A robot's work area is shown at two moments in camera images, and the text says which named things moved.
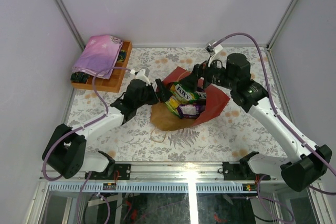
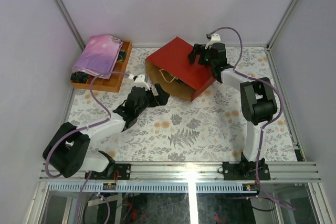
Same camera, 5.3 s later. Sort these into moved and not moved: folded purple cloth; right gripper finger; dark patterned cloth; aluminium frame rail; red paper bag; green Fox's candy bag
Moved: red paper bag; green Fox's candy bag; right gripper finger
Not moved: dark patterned cloth; aluminium frame rail; folded purple cloth
